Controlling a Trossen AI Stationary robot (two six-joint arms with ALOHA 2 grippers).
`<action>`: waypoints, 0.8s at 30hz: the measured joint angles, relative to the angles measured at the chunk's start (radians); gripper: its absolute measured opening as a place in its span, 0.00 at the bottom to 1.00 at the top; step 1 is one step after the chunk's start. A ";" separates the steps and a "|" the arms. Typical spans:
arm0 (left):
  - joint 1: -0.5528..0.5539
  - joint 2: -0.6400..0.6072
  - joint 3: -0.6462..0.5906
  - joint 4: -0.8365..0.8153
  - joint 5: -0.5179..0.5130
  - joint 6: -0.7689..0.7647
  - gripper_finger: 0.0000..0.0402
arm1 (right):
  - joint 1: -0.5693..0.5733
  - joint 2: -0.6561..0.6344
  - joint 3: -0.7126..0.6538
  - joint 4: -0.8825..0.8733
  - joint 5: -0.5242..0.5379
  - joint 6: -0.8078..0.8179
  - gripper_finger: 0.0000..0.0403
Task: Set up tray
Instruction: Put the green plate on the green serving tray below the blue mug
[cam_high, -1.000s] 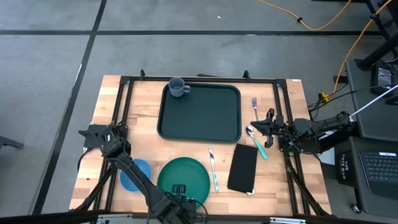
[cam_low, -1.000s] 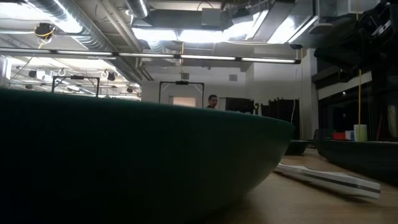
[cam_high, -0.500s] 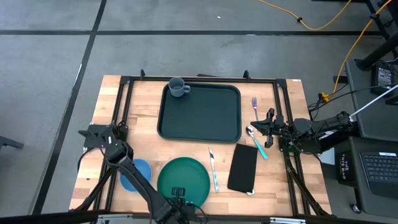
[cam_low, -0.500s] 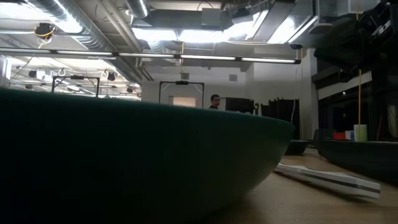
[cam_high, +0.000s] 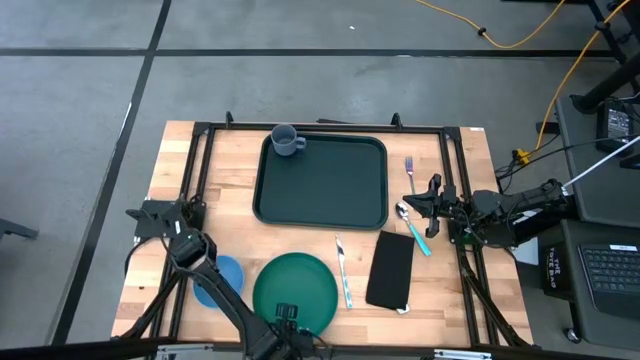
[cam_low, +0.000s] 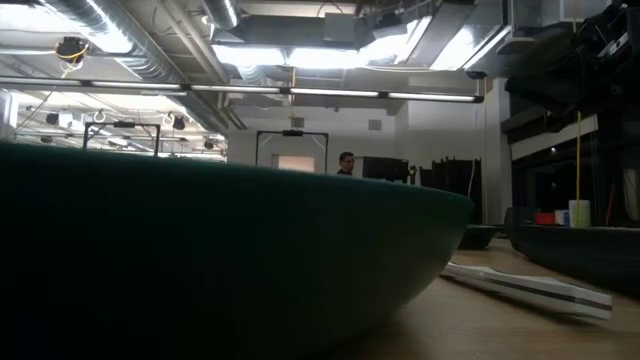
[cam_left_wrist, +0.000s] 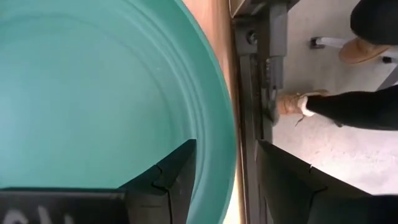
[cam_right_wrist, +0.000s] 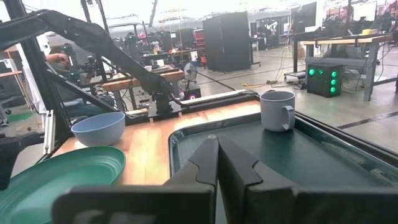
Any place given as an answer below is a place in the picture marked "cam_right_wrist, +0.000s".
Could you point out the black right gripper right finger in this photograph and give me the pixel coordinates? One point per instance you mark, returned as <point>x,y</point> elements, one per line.
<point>280,205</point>

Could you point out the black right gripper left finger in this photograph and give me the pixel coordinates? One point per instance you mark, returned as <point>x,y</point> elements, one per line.
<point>140,205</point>

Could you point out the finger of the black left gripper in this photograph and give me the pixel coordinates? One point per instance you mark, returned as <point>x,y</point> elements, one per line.
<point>6,165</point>

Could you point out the green plastic plate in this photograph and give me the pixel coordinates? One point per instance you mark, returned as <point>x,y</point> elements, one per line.
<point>62,177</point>

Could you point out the blue plastic bowl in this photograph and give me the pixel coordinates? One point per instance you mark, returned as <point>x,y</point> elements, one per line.
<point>98,129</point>

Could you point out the grey plastic mug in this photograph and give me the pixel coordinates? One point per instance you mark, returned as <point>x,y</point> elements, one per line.
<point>275,112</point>

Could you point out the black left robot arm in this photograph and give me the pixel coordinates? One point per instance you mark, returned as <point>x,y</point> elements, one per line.
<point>93,37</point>

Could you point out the dark green serving tray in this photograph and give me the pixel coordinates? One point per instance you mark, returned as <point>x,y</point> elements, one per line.
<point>311,155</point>

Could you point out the person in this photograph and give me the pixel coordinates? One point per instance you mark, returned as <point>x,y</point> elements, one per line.
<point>345,14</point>
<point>63,77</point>

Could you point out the wooden workbench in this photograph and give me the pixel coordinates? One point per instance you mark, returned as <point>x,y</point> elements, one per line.
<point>342,40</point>
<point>130,83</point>

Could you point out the black box with pink light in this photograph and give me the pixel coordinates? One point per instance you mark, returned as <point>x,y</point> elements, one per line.
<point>194,93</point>

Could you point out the computer tower with green lights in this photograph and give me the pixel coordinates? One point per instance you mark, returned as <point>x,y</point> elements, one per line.
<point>321,82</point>

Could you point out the small desk fan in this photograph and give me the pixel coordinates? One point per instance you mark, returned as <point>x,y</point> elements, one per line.
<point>190,71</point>

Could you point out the tall black cabinet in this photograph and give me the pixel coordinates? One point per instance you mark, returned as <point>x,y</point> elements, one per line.
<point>227,43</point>

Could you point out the red tool chest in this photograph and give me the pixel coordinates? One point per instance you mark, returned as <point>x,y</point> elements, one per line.
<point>199,37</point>

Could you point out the black monitor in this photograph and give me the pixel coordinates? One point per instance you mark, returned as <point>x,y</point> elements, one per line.
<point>306,15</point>

